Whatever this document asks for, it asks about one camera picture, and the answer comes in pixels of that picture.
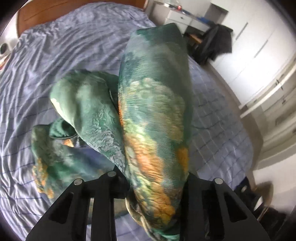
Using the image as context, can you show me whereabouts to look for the green patterned silk jacket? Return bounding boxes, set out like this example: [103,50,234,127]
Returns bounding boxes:
[31,24,193,240]

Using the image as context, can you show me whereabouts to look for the black jacket on chair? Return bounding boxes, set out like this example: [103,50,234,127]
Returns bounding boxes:
[192,24,233,65]

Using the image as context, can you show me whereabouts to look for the wooden chair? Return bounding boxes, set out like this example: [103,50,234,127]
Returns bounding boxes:
[184,33,203,50]

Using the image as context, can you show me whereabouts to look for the white wardrobe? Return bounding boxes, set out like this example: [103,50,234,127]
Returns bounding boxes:
[211,0,295,106]

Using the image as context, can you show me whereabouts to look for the blue checked bed sheet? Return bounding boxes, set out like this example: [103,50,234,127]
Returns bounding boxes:
[1,3,253,240]

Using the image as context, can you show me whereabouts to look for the white small fan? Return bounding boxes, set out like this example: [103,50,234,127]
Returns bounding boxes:
[1,39,18,57]

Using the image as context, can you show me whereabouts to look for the white desk with drawers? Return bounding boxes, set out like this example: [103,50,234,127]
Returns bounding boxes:
[149,1,210,35]

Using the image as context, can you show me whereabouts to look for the brown wooden headboard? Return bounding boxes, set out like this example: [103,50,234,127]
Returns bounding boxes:
[16,0,149,38]

